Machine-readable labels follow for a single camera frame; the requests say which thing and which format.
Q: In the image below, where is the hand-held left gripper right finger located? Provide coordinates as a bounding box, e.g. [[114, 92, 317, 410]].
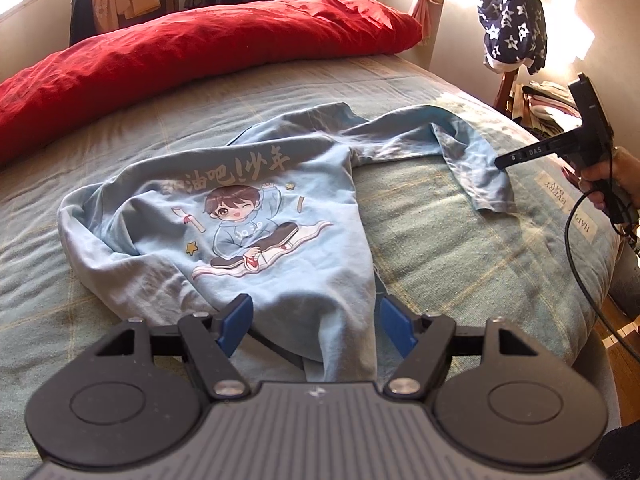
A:
[[377, 296, 526, 398]]

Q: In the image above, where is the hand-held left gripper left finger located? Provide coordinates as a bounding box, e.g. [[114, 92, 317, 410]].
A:
[[97, 294, 253, 401]]

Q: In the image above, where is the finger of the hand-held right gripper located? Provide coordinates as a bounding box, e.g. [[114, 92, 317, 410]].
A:
[[494, 142, 577, 171]]

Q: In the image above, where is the light blue cartoon print shirt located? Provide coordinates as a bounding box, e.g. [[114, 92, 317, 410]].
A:
[[56, 102, 518, 386]]

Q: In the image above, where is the pile of folded clothes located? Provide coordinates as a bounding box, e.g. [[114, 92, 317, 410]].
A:
[[520, 80, 587, 142]]

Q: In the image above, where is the person's right hand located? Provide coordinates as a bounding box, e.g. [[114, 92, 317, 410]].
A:
[[575, 147, 640, 211]]

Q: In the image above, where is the wooden chair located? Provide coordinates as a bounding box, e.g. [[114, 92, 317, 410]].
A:
[[495, 60, 533, 117]]

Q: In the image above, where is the bed with plaid sheet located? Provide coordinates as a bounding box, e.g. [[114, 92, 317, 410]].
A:
[[0, 52, 623, 480]]

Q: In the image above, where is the navy star print cloth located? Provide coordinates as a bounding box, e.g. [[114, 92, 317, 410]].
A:
[[477, 0, 549, 75]]

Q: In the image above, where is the pink hanging cloth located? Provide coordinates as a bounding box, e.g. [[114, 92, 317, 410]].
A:
[[409, 0, 446, 45]]

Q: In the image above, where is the red duvet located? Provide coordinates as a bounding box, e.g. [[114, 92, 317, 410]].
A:
[[0, 0, 423, 168]]

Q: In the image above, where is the orange garment on rack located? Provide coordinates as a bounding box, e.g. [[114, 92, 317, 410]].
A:
[[92, 0, 162, 36]]

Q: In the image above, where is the black cable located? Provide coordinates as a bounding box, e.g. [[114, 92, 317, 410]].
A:
[[565, 192, 640, 358]]

